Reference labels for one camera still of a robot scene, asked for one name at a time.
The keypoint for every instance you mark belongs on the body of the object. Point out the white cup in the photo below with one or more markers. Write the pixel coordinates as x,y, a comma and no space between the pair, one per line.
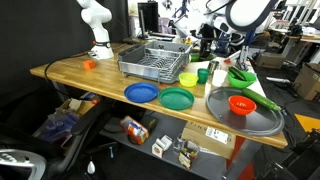
218,77

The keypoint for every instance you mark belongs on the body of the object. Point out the green zucchini piece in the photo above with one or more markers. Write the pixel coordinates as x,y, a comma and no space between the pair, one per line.
237,73

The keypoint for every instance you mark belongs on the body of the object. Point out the dark green cup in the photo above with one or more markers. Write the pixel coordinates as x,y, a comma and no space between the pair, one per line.
202,75

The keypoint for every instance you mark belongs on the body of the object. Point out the yellow-green bowl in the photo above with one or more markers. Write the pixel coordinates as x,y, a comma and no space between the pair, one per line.
188,79

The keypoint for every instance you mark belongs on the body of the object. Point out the orange snack box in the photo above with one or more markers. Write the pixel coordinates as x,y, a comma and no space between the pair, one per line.
134,129

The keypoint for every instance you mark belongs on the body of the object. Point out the green bowl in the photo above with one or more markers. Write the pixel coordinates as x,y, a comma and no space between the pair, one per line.
234,82

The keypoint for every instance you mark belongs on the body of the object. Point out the white robot arm near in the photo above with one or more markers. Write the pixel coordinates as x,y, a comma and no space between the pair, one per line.
231,16

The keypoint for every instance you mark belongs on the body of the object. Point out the grey round tray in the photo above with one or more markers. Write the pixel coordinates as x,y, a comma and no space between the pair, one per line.
261,122

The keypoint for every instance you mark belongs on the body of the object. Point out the cardboard box right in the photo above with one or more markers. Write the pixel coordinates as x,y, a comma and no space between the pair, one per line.
307,83

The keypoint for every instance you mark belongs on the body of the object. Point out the green plate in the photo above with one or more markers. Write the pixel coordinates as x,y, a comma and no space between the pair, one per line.
176,98

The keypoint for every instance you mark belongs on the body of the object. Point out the grey dish rack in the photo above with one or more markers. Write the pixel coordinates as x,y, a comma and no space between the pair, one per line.
157,60

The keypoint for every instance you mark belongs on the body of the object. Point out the long green cucumber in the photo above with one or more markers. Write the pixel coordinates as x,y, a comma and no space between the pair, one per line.
261,99

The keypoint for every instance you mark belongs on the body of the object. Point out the black office chair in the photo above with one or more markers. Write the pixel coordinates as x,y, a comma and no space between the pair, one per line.
45,160

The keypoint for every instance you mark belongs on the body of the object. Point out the black monitor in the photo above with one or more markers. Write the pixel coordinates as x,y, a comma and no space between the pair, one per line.
148,17

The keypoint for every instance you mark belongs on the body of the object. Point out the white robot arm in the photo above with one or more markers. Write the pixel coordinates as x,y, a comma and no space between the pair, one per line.
94,14

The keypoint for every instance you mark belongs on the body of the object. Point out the cardboard box under table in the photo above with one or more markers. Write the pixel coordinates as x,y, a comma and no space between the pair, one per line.
210,138

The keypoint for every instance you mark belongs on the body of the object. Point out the blue plate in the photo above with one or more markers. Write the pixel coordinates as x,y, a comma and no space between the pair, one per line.
141,92

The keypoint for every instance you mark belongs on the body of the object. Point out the red bowl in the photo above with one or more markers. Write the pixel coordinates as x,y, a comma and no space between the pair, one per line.
241,105

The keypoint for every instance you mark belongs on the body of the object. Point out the metal cup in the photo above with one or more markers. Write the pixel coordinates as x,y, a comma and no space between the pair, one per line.
213,65

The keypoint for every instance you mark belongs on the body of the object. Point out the orange cube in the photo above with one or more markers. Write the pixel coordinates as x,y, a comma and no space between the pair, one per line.
88,64

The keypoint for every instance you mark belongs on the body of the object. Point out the blue plastic bag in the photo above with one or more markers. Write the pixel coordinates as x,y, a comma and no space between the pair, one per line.
57,125

